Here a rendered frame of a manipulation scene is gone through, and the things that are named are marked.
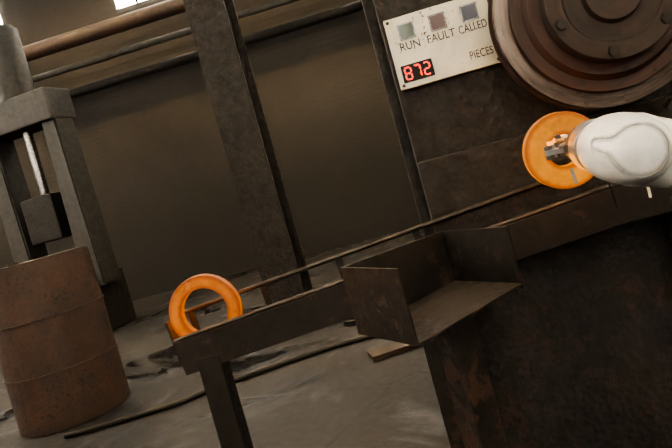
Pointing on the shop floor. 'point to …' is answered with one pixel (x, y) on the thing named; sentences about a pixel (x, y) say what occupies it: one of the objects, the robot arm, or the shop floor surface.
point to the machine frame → (573, 417)
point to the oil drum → (57, 344)
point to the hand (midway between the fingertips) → (560, 142)
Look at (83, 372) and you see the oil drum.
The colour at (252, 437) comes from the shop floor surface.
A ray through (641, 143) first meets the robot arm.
